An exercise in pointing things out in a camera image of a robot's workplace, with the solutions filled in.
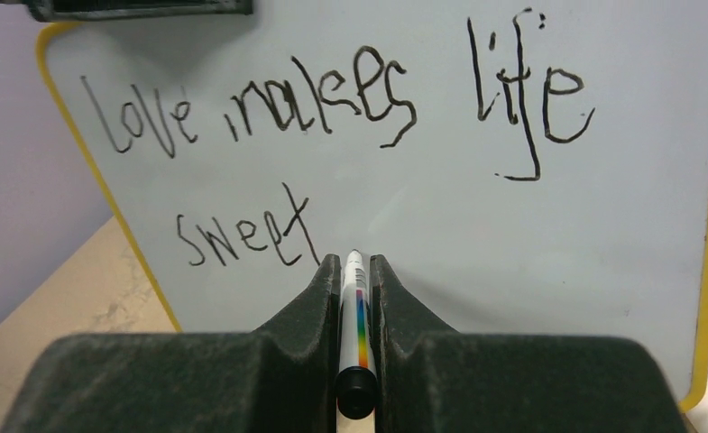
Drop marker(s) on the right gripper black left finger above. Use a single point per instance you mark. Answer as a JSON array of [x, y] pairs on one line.
[[277, 378]]

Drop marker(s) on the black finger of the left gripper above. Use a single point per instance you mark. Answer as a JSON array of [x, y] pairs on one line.
[[54, 11]]

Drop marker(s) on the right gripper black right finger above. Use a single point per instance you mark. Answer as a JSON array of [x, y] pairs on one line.
[[434, 378]]

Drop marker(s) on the black-capped whiteboard marker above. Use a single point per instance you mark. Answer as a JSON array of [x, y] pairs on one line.
[[356, 385]]

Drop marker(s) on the yellow-framed whiteboard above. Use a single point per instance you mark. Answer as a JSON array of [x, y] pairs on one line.
[[524, 166]]

